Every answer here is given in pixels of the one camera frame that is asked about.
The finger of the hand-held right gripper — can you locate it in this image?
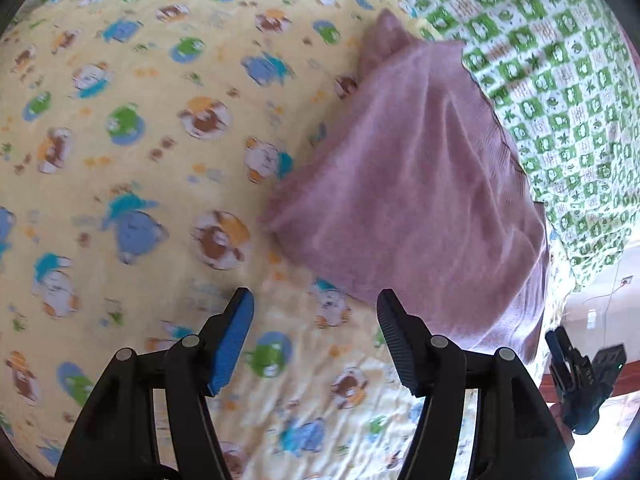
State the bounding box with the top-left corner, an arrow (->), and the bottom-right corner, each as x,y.
557,326 -> 592,376
545,330 -> 570,392

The thin white cable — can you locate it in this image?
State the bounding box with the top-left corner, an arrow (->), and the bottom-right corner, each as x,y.
580,282 -> 626,311

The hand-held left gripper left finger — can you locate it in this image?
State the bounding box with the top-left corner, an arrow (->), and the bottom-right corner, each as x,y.
54,287 -> 256,480

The yellow cartoon print bedsheet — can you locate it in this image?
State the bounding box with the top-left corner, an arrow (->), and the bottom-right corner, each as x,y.
0,0 -> 576,480

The purple knitted sweater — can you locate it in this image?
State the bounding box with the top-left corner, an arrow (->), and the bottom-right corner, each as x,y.
257,9 -> 552,367

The green checkered quilt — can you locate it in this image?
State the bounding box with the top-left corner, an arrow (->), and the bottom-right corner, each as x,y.
350,0 -> 640,295

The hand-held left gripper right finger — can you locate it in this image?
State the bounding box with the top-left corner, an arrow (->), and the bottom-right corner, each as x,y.
376,289 -> 577,480

